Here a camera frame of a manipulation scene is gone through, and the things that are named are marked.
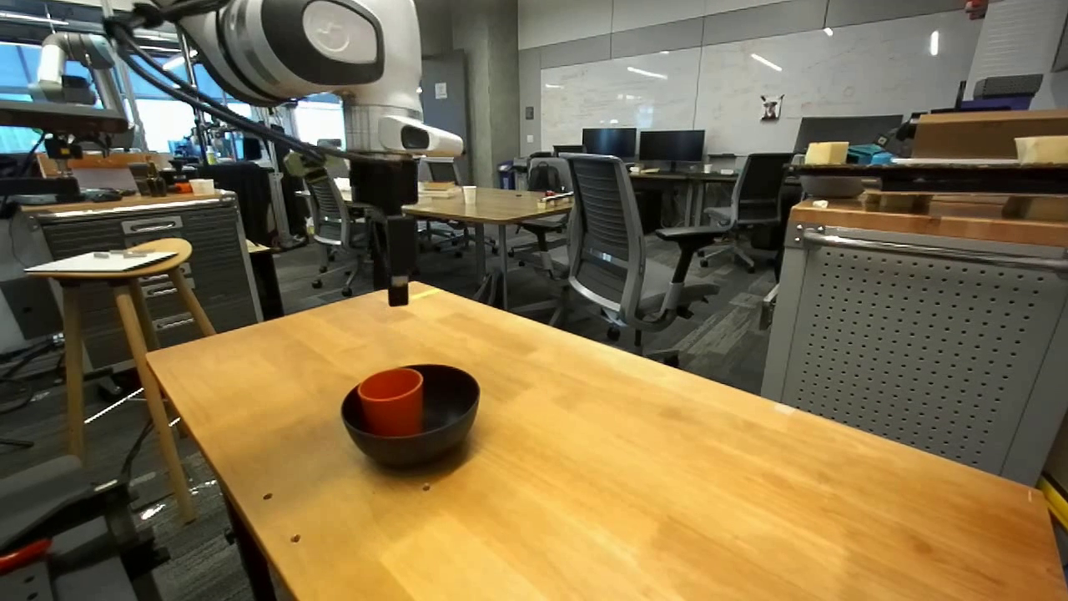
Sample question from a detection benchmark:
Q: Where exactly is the dark office chair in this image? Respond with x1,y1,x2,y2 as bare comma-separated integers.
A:
517,155,575,254

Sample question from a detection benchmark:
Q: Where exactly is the wooden stool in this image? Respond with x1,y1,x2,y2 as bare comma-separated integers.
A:
42,235,221,521

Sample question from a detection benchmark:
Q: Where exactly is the red handled tool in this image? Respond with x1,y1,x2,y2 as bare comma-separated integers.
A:
0,533,56,576

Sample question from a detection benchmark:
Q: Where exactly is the black office chair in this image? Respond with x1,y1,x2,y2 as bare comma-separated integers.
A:
702,150,797,274

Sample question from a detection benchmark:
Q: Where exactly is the yellow tape strip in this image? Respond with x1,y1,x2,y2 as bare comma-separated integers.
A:
1037,476,1068,533

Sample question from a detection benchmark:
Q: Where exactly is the pale foam block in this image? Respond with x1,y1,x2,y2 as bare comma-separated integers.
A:
1011,135,1068,168

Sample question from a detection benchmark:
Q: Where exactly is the black computer monitor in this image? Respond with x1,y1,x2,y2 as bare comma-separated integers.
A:
638,127,706,168
579,122,639,161

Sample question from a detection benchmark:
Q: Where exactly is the white cylinder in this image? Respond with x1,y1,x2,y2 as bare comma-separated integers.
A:
32,38,65,92

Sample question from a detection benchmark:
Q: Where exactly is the teal object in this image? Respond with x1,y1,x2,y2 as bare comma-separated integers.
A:
846,143,896,171

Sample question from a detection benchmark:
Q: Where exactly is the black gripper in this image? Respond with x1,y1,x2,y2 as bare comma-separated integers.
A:
348,150,423,309

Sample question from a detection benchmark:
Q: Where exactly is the orange plastic cup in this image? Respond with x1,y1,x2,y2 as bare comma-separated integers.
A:
355,368,426,436

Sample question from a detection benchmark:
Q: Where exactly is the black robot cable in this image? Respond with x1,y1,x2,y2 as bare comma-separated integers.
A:
107,17,360,161

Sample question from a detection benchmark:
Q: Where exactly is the wall whiteboard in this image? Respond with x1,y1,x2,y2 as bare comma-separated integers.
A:
536,11,983,161

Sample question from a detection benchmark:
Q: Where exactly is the wooden meeting table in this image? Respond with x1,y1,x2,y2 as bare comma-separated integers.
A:
400,180,575,307

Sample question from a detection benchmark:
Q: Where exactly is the grey drawer cabinet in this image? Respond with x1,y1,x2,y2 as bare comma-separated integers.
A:
20,189,267,369

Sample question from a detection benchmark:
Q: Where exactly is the white paper sheet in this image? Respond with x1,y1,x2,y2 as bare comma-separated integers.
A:
22,243,180,281

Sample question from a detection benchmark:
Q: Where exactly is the grey mesh office chair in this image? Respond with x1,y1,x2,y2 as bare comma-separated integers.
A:
556,150,735,355

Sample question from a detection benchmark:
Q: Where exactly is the yellow foam block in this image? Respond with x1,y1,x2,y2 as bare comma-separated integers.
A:
801,138,853,171

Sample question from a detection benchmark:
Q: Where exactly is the wide black monitor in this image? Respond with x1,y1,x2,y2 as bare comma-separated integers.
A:
791,115,906,158

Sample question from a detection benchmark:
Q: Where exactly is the wooden box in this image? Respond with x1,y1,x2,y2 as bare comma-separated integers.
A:
912,108,1068,161

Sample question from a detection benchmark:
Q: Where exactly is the black bowl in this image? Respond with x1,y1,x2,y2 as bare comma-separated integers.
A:
339,359,484,470

